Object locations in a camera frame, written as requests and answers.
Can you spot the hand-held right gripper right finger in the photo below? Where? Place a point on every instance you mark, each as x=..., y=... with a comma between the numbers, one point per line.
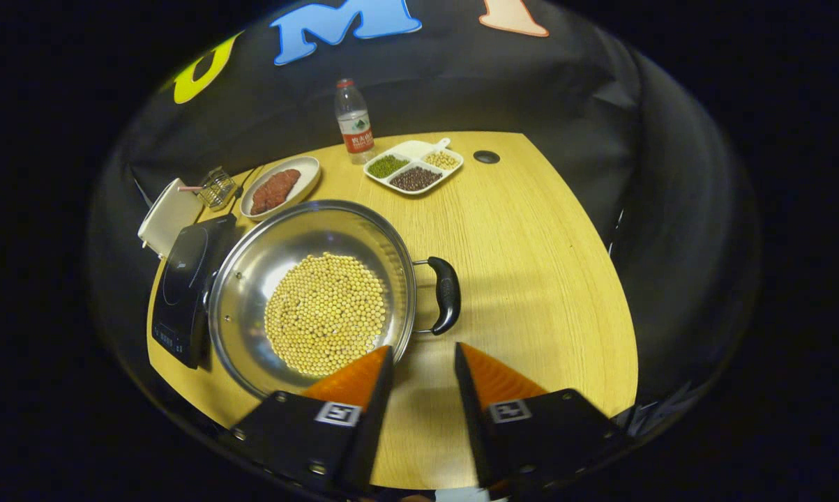
x=469, y=418

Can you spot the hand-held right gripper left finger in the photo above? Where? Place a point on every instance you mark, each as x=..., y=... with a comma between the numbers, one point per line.
x=374, y=418

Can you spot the stainless steel pot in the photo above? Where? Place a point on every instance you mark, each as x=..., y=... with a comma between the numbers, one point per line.
x=286, y=237

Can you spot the black induction cooktop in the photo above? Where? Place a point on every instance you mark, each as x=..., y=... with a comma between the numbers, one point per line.
x=182, y=279

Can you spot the heap of yellow soybeans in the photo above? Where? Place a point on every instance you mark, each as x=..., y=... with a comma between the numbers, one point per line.
x=325, y=314

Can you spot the portion of dark red beans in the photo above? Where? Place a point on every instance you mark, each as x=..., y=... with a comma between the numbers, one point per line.
x=416, y=179

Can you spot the brown meat patty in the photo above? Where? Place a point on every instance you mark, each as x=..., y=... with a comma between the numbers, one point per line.
x=286, y=181
x=264, y=201

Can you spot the portion of green beans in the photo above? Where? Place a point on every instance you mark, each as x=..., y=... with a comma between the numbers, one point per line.
x=388, y=166

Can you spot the white round plate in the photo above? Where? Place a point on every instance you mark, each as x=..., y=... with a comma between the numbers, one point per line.
x=306, y=174

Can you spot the portion of pale yellow beans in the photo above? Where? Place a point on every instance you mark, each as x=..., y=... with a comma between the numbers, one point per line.
x=442, y=160

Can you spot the white divided dish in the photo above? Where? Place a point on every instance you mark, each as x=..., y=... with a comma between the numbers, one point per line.
x=412, y=150

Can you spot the white toaster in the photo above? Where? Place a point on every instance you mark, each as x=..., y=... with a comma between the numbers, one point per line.
x=168, y=216

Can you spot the clear plastic water bottle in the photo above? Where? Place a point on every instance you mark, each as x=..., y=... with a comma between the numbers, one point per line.
x=354, y=125

